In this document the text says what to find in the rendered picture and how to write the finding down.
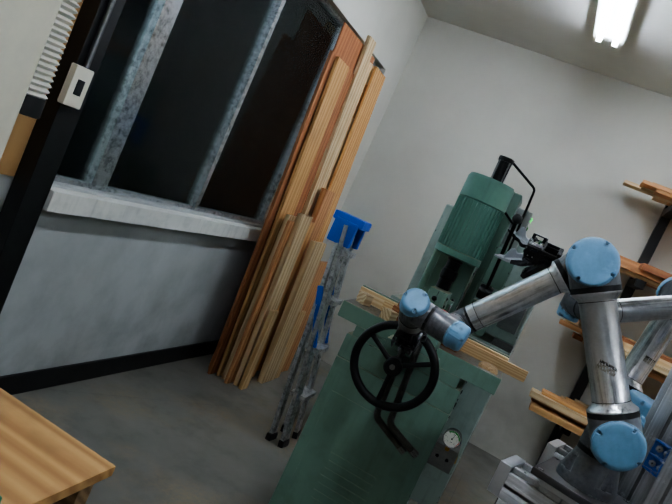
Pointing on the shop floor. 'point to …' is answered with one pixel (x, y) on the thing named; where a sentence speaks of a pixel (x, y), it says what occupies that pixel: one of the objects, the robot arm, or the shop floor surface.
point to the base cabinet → (356, 447)
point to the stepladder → (352, 231)
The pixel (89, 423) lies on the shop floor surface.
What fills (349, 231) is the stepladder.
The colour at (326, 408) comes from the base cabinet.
